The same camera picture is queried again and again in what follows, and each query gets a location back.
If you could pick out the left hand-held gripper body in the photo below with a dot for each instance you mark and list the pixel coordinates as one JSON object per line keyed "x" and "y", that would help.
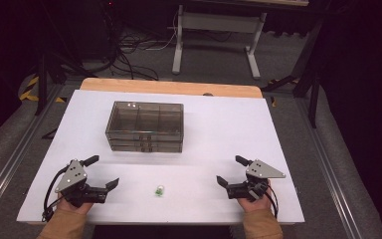
{"x": 73, "y": 179}

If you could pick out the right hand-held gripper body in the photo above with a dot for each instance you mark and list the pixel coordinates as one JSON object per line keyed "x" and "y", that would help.
{"x": 262, "y": 171}

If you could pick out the smoky clear plastic drawer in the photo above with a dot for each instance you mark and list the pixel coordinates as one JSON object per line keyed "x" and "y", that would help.
{"x": 129, "y": 149}

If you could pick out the small green and white object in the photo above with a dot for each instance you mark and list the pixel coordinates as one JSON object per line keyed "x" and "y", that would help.
{"x": 159, "y": 191}

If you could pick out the smoky clear drawer cabinet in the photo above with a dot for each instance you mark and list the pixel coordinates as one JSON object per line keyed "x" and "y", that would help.
{"x": 146, "y": 119}

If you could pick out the person's left hand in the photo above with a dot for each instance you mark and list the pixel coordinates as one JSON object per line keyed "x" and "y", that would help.
{"x": 74, "y": 209}

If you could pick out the person's right hand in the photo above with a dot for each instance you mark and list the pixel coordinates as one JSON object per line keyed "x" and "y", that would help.
{"x": 257, "y": 206}

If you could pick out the white table cover board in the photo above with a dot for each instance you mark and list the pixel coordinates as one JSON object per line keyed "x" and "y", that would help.
{"x": 212, "y": 139}

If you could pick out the black metal stand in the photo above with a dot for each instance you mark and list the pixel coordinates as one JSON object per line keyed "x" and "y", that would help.
{"x": 313, "y": 99}
{"x": 41, "y": 86}

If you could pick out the yellow black floor tape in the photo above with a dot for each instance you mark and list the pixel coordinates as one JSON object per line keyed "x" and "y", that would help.
{"x": 30, "y": 89}

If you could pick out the aluminium floor rail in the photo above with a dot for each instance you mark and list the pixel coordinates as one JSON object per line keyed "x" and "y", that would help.
{"x": 16, "y": 156}
{"x": 331, "y": 172}

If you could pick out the white metal desk frame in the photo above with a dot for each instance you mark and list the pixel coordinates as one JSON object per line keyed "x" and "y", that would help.
{"x": 219, "y": 21}

